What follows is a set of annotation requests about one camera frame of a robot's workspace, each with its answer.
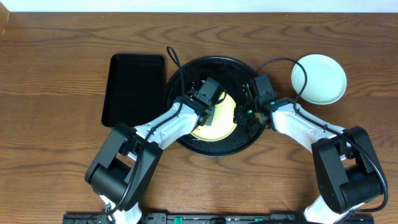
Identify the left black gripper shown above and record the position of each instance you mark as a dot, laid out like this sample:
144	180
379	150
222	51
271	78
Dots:
208	116

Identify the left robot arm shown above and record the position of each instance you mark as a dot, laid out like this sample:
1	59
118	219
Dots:
123	168

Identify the yellow plate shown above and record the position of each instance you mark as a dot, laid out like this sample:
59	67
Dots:
222	121

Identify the black round tray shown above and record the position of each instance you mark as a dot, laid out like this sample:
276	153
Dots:
233	75

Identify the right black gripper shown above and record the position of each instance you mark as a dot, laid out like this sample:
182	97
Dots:
240	119

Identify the black rectangular tray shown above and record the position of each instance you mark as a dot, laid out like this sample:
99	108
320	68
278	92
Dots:
134	89

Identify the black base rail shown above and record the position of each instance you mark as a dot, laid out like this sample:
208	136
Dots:
162	218

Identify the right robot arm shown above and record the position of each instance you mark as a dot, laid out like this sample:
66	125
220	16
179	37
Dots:
349	175

